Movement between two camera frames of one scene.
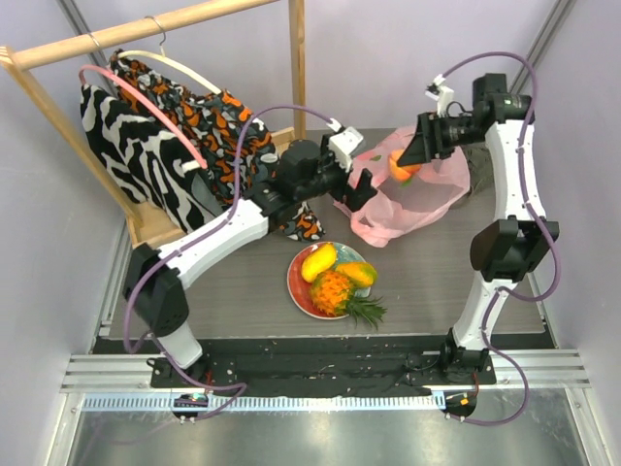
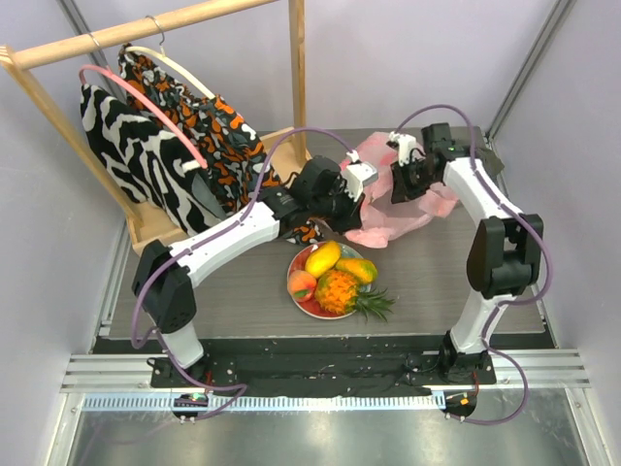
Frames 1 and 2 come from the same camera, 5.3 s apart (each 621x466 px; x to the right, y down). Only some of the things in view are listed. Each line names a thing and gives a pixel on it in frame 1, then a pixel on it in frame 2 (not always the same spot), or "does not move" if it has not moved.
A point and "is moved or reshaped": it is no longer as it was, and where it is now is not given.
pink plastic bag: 403,206 does not move
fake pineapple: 335,293 is moved or reshaped
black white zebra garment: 147,159 does not move
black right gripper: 429,138 -> 401,183
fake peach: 404,172 is moved or reshaped
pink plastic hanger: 141,103 does not move
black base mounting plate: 327,364 does not move
